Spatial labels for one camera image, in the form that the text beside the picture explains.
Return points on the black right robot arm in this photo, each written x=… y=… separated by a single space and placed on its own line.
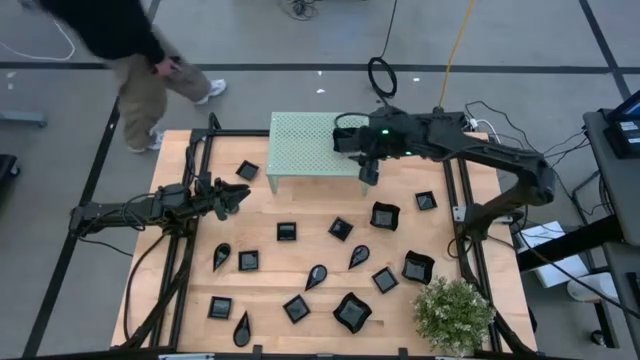
x=500 y=152

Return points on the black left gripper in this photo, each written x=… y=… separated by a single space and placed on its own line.
x=210 y=196

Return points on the person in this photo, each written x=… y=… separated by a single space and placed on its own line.
x=125 y=30

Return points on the black aluminium table frame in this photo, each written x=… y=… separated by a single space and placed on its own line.
x=240 y=133

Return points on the green perforated metal riser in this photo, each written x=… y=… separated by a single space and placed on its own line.
x=300 y=145

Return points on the black laptop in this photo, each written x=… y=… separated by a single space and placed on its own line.
x=625 y=132

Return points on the artificial green potted plant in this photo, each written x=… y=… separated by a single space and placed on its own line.
x=452 y=315

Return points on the grey metal table foot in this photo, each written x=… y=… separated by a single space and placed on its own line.
x=22 y=119

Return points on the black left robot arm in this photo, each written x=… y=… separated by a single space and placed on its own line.
x=125 y=210

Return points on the black wavy-edged plate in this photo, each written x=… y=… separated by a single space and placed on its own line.
x=385 y=216
x=352 y=312
x=417 y=267

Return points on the grey desk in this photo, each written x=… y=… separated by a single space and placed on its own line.
x=620 y=190

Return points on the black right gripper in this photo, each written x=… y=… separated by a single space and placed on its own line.
x=375 y=142

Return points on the white box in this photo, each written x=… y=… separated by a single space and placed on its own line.
x=545 y=235

